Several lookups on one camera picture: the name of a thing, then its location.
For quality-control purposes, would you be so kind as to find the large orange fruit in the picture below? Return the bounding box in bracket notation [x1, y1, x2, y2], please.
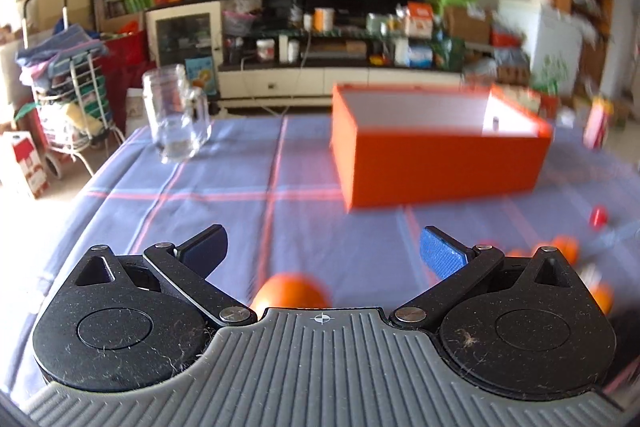
[250, 273, 331, 317]

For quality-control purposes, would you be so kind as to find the orange tangerine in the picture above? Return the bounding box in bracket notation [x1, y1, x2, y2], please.
[589, 282, 614, 315]
[551, 235, 580, 265]

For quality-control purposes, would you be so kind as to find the red tomato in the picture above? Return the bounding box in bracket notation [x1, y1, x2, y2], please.
[589, 206, 608, 230]

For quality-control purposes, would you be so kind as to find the red yellow-lidded canister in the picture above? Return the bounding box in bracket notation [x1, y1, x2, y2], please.
[582, 96, 614, 150]

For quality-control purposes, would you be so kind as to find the blue plaid tablecloth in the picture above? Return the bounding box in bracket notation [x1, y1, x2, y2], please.
[1, 116, 639, 404]

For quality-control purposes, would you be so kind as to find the clear glass mug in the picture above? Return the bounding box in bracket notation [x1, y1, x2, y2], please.
[142, 65, 212, 164]

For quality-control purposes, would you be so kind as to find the orange cardboard box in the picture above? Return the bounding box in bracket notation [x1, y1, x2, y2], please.
[330, 84, 554, 210]

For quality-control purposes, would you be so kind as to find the shopping trolley cart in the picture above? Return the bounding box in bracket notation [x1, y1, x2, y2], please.
[15, 0, 124, 179]

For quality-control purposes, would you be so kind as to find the white TV cabinet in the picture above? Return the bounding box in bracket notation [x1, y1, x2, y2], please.
[218, 67, 462, 101]

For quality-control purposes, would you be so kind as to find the white glass-door cabinet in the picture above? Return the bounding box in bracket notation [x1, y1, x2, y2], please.
[145, 0, 222, 100]

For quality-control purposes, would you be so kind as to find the brown cardboard box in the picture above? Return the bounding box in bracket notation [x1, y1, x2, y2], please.
[444, 5, 492, 44]

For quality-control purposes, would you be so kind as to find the red white carton box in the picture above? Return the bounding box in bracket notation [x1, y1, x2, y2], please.
[404, 1, 434, 39]

